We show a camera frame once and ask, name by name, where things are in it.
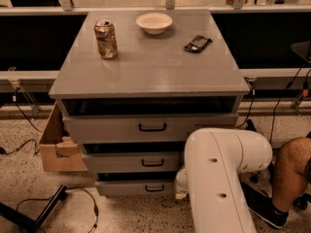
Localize crumpled soda can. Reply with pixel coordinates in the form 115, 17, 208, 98
94, 19, 118, 59

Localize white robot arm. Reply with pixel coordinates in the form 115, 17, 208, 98
175, 128, 272, 233

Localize cardboard box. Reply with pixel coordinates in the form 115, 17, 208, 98
39, 105, 86, 172

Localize grey top drawer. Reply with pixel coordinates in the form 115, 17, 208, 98
63, 114, 237, 144

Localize black stand leg right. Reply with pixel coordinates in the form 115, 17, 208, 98
246, 119, 257, 132

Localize grey bottom drawer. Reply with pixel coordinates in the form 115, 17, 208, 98
95, 180, 175, 196

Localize black stand leg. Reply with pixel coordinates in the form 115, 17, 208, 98
246, 119, 257, 132
0, 184, 67, 233

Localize black cable left floor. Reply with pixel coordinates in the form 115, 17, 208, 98
16, 186, 99, 233

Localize white paper bowl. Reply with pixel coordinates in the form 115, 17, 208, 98
136, 13, 172, 35

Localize grey drawer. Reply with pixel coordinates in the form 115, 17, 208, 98
63, 114, 237, 144
95, 180, 175, 196
83, 151, 183, 173

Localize black stand leg left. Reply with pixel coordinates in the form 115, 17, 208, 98
0, 184, 67, 233

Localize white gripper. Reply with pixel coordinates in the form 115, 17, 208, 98
175, 167, 189, 200

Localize person's bare leg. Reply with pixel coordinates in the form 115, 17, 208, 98
272, 138, 311, 213

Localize grey drawer cabinet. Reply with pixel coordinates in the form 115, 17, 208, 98
50, 9, 249, 182

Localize black sneaker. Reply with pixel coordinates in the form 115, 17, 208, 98
241, 183, 289, 229

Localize grey middle drawer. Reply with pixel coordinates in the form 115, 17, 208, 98
83, 151, 183, 173

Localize black snack wrapper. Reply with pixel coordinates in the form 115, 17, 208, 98
184, 35, 212, 53

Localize black cable left wall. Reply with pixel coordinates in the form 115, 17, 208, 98
0, 86, 43, 156

